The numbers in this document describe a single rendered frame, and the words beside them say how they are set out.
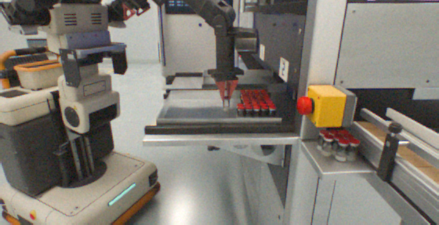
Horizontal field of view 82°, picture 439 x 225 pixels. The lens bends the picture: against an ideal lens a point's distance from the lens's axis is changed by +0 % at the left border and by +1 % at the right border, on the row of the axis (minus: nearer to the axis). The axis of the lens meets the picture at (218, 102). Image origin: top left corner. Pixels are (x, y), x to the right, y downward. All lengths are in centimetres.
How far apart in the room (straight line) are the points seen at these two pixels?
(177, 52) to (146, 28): 474
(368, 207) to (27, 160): 145
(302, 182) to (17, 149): 128
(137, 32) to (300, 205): 588
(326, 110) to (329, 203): 35
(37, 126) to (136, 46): 504
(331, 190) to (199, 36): 114
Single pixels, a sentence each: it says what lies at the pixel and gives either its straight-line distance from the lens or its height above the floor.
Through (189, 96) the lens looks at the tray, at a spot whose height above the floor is 89.
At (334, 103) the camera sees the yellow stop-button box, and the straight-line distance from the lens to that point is 56.
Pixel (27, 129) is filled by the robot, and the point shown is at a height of 66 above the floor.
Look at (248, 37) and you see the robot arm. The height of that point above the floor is 112.
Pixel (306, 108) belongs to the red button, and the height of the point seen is 100.
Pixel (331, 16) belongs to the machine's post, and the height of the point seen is 118.
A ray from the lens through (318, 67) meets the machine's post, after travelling 62.
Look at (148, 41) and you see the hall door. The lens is 632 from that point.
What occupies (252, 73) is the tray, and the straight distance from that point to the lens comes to 127.
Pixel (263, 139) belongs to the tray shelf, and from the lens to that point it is 67.
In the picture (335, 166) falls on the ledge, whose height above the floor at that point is 88.
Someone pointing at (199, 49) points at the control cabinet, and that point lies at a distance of 159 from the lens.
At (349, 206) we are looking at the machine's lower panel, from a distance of 86.
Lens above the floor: 119
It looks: 20 degrees down
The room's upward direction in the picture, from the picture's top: straight up
